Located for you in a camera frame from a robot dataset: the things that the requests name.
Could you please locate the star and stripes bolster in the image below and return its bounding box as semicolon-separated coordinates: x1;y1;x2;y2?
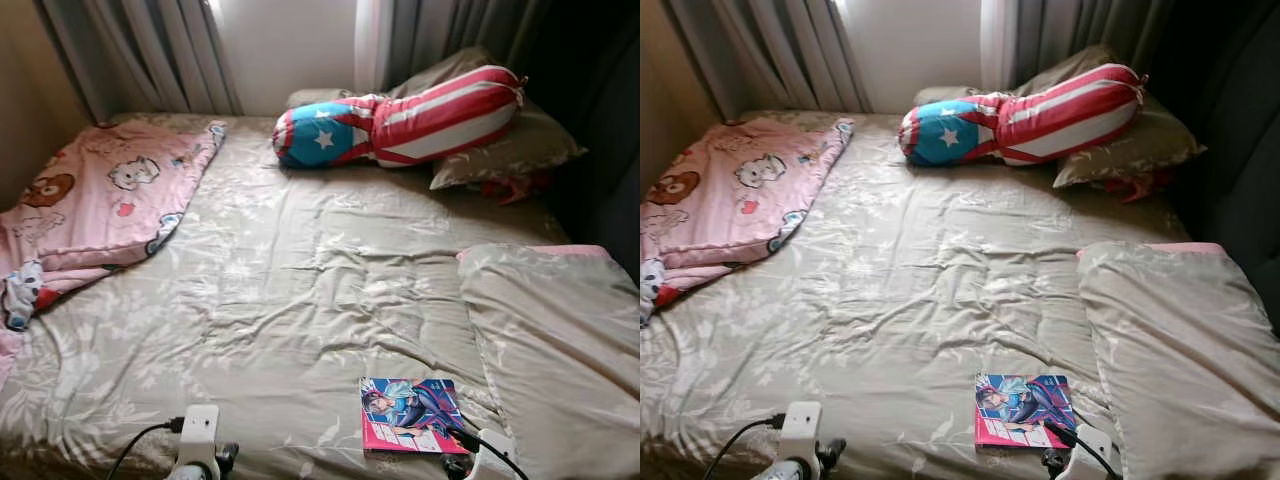
898;63;1149;168
272;65;526;171

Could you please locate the grey curtain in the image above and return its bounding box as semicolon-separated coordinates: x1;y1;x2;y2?
355;0;546;96
35;0;241;123
665;0;871;119
980;0;1171;96

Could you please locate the beige floral bed sheet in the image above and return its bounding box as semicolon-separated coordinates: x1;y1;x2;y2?
640;108;1280;480
0;110;641;480

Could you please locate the dark grey upholstered headboard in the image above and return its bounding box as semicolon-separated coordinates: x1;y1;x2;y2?
520;0;641;286
1145;0;1280;336

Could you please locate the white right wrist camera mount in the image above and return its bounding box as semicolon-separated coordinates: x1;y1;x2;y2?
470;428;521;480
1070;423;1123;480

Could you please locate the pink cartoon print blanket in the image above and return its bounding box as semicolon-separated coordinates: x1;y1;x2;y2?
0;120;228;391
640;117;856;326

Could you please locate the beige floral pillow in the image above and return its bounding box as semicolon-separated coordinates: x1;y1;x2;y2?
910;43;1208;191
285;45;589;191

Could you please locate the red cloth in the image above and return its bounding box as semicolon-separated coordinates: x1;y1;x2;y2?
480;170;556;206
1105;168;1176;204

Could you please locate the beige floral quilt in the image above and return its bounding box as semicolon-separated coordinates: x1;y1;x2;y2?
1075;240;1280;480
455;243;641;480

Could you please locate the anime cover comic book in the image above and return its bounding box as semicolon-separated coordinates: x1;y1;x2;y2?
360;376;471;456
974;372;1081;449

